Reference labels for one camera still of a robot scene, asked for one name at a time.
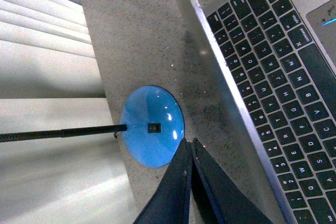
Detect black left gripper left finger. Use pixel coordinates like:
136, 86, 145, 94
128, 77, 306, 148
134, 139, 193, 223

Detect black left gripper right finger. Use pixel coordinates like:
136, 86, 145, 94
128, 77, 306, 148
191, 138, 272, 223

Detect silver laptop with black screen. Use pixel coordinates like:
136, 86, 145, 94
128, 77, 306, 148
178, 0, 335, 223

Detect blue desk lamp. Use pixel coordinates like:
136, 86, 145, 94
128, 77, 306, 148
1, 86, 185, 168

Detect white curtain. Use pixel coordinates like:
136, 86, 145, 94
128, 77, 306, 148
1, 0, 138, 223

